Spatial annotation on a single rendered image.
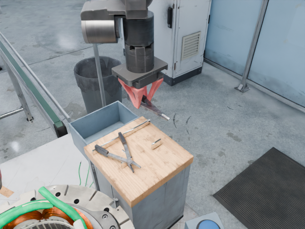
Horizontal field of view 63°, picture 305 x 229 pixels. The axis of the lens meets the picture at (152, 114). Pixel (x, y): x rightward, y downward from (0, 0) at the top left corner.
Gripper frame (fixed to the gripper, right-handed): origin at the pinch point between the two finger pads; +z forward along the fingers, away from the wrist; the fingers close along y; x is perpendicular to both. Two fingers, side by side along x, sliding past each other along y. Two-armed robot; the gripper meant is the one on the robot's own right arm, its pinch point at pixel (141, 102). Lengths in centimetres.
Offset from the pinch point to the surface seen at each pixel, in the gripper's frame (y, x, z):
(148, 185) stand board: 8.0, 11.5, 11.9
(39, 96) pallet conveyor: 3, -85, 43
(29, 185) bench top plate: 27, -31, 40
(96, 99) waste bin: -43, -114, 83
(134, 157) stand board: 5.6, 3.6, 12.0
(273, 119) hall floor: -174, -24, 121
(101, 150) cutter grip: 11.3, -1.1, 9.0
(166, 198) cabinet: 2.6, 12.0, 22.5
